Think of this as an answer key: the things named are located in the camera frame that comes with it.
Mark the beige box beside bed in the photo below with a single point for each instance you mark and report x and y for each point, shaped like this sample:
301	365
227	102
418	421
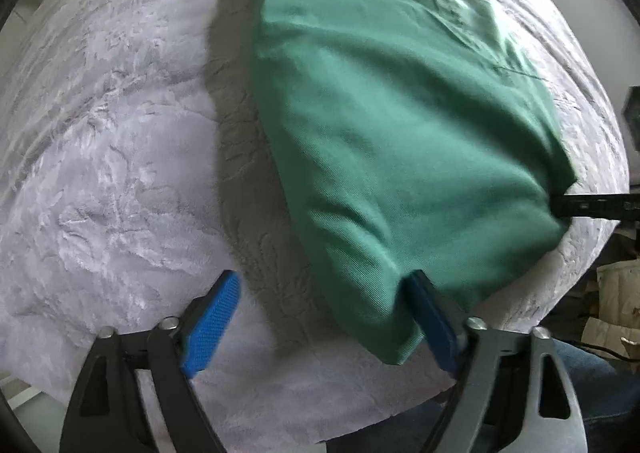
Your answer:
616	326

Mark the blue jeans legs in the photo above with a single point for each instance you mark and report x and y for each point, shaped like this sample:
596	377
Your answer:
608	398

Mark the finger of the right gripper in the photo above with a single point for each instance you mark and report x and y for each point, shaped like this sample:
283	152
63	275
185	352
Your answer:
619	206

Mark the grey embossed plush blanket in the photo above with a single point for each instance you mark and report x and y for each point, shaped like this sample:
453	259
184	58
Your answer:
133	172

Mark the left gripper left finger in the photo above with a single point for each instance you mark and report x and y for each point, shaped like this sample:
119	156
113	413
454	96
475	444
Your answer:
106	411

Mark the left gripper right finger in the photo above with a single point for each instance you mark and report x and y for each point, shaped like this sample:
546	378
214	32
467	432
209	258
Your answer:
475	355

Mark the green garment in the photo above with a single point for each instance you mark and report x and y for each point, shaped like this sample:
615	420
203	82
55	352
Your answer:
408	135

